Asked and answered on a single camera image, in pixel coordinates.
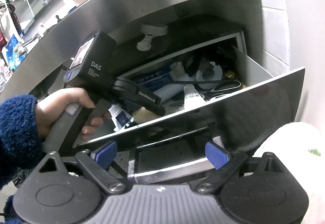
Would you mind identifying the black drawer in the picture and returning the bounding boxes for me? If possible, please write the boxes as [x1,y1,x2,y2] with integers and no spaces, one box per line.
[127,136,224,184]
[76,38,305,151]

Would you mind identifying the yellow sponge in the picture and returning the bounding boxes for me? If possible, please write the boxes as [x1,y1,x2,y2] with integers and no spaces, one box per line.
[133,107,161,124]

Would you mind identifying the person's left hand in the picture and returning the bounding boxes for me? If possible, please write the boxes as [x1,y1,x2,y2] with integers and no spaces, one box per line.
[35,87,111,141]

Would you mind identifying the stainless counter front panel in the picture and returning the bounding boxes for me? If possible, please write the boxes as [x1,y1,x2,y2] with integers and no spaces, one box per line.
[0,0,263,98]

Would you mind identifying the white blue cream tube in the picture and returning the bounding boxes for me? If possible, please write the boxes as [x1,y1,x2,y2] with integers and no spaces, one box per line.
[108,104,134,132]

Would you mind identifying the blue toothpaste box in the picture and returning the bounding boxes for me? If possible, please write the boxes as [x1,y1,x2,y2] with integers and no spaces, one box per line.
[135,68,173,91]

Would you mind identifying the white plastic pipe fitting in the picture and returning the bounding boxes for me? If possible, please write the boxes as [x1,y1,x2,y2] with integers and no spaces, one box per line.
[137,24,168,51]

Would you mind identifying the black scissors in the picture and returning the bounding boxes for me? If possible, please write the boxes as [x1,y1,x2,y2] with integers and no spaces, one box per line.
[202,80,242,101]

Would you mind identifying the blue fleece left sleeve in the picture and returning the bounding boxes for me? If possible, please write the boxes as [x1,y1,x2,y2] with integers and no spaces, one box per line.
[0,94,46,224]

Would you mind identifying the light blue cylinder bottle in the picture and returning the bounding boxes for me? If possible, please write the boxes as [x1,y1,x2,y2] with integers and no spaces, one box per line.
[154,84,184,103]

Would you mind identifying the white round plastic part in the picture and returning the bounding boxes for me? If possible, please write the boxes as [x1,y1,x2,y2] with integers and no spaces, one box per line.
[195,62,223,82]

